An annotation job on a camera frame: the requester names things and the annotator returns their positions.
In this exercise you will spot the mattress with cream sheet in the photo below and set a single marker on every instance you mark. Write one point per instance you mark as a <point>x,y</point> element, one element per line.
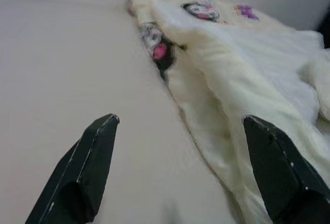
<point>64,66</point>

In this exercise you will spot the cream cartoon print blanket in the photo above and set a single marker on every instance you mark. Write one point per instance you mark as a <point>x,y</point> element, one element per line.
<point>257,66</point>

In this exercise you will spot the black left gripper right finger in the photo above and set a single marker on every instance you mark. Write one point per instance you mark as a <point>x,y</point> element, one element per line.
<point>283,188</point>

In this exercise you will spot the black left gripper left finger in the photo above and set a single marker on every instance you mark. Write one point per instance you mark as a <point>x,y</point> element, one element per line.
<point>77,177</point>

